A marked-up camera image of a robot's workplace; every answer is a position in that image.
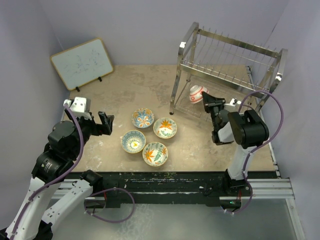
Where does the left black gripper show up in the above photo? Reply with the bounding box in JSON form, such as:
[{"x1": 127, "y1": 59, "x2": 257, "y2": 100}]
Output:
[{"x1": 65, "y1": 106, "x2": 114, "y2": 158}]

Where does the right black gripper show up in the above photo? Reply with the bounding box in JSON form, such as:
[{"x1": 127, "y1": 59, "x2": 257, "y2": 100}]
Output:
[{"x1": 202, "y1": 92, "x2": 227, "y2": 131}]

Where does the red patterned bowl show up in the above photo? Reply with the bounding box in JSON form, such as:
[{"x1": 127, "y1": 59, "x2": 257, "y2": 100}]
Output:
[{"x1": 189, "y1": 85, "x2": 209, "y2": 104}]

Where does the orange flower green leaf bowl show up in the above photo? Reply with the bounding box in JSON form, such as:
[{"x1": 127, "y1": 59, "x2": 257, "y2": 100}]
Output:
[{"x1": 153, "y1": 117, "x2": 178, "y2": 139}]

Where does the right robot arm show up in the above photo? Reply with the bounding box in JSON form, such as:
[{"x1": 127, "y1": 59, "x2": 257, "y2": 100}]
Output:
[{"x1": 202, "y1": 91, "x2": 269, "y2": 196}]

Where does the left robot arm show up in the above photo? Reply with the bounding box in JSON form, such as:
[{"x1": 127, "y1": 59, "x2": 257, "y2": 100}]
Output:
[{"x1": 0, "y1": 111, "x2": 115, "y2": 240}]

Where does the steel two-tier dish rack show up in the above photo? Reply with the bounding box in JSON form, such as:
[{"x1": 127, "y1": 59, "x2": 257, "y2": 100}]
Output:
[{"x1": 169, "y1": 22, "x2": 288, "y2": 121}]

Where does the blue rim yellow centre bowl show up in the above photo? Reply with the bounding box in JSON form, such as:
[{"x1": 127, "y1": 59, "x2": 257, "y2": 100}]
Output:
[{"x1": 121, "y1": 130, "x2": 146, "y2": 154}]

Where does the blue orange floral bowl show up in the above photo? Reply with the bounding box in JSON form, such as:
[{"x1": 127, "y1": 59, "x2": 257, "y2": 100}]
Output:
[{"x1": 131, "y1": 108, "x2": 155, "y2": 129}]

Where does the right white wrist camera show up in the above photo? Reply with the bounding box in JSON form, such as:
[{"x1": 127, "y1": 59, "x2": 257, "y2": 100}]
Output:
[{"x1": 224, "y1": 98, "x2": 242, "y2": 108}]

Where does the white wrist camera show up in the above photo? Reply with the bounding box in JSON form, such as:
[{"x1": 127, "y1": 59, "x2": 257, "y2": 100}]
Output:
[
  {"x1": 63, "y1": 96, "x2": 92, "y2": 120},
  {"x1": 224, "y1": 98, "x2": 242, "y2": 108}
]

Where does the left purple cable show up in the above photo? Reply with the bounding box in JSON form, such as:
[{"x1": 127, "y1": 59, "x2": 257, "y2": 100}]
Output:
[{"x1": 7, "y1": 103, "x2": 85, "y2": 238}]

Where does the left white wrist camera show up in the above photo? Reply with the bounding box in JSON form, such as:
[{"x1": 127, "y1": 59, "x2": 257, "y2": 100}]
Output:
[{"x1": 63, "y1": 96, "x2": 92, "y2": 120}]

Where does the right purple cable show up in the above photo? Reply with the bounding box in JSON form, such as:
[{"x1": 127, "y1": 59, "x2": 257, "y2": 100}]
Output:
[{"x1": 236, "y1": 90, "x2": 285, "y2": 181}]

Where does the small whiteboard wooden frame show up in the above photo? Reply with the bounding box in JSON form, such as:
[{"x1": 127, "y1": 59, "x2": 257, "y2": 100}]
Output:
[{"x1": 50, "y1": 38, "x2": 114, "y2": 91}]

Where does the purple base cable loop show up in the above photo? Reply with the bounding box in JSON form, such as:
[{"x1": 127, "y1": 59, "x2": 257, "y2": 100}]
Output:
[{"x1": 83, "y1": 187, "x2": 136, "y2": 224}]

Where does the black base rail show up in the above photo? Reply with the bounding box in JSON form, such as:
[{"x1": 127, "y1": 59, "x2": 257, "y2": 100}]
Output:
[{"x1": 86, "y1": 171, "x2": 252, "y2": 208}]

